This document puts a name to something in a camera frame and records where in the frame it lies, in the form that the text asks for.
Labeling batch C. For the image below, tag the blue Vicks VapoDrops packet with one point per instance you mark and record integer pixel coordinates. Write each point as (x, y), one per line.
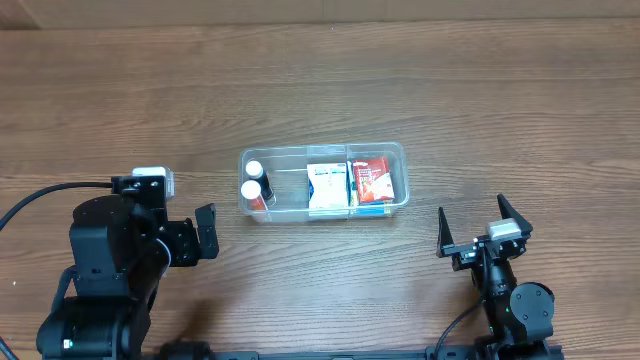
(380, 208)

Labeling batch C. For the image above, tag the red sachet packet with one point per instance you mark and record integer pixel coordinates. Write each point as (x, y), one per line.
(373, 180)

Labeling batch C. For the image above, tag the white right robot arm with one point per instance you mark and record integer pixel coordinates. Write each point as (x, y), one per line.
(519, 315)

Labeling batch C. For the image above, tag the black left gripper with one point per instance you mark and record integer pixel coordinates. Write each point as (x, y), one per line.
(189, 239)

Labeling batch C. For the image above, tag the white bandage box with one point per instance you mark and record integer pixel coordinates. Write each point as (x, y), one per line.
(328, 196)

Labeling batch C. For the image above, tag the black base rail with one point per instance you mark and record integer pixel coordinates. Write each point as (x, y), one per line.
(202, 351)

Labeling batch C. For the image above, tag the orange tube white cap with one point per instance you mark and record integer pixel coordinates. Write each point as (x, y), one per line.
(251, 192)

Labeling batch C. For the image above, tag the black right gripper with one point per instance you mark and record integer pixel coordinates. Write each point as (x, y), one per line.
(480, 250)

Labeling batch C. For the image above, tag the clear plastic container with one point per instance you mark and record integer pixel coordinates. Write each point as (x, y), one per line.
(286, 168)

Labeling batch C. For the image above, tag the dark bottle white cap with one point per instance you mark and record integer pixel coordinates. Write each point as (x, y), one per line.
(257, 172)

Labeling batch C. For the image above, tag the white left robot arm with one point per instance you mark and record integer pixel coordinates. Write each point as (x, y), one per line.
(122, 248)

